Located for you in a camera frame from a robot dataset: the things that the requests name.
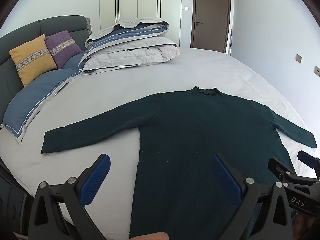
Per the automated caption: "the dark green knit sweater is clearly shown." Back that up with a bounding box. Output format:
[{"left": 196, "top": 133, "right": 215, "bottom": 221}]
[{"left": 42, "top": 87, "right": 317, "bottom": 239}]

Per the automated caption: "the left hand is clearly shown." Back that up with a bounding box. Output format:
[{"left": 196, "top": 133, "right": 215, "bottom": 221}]
[{"left": 130, "top": 232, "right": 169, "bottom": 240}]

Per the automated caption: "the white bed sheet mattress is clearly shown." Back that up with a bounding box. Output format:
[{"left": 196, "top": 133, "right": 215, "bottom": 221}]
[{"left": 1, "top": 48, "right": 305, "bottom": 239}]

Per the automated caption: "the blue pillow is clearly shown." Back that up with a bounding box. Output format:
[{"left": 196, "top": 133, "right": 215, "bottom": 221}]
[{"left": 1, "top": 53, "right": 84, "bottom": 144}]

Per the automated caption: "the yellow patterned cushion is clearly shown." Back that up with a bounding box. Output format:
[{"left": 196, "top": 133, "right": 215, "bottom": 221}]
[{"left": 9, "top": 35, "right": 57, "bottom": 87}]

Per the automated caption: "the purple patterned cushion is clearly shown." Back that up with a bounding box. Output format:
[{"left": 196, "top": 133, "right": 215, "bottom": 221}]
[{"left": 44, "top": 30, "right": 82, "bottom": 69}]

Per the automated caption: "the brown door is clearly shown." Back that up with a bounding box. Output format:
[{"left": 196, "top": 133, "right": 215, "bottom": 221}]
[{"left": 190, "top": 0, "right": 231, "bottom": 53}]

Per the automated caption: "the folded grey blue duvet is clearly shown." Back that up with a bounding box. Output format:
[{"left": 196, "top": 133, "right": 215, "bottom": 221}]
[{"left": 78, "top": 18, "right": 180, "bottom": 74}]

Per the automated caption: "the dark grey headboard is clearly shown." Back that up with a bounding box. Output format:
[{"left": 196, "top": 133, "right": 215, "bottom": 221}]
[{"left": 1, "top": 15, "right": 92, "bottom": 119}]

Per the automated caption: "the cream wardrobe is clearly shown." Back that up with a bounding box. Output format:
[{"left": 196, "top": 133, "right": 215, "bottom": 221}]
[{"left": 99, "top": 0, "right": 182, "bottom": 44}]

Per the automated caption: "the wall socket lower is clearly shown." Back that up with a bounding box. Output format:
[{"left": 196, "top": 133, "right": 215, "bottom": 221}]
[{"left": 314, "top": 66, "right": 320, "bottom": 76}]

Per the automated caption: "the wall socket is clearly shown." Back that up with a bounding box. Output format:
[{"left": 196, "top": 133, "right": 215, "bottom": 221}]
[
  {"left": 314, "top": 66, "right": 320, "bottom": 76},
  {"left": 296, "top": 54, "right": 302, "bottom": 63}
]

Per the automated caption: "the wall socket upper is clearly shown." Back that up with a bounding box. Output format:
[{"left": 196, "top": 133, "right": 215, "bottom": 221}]
[{"left": 296, "top": 54, "right": 302, "bottom": 63}]

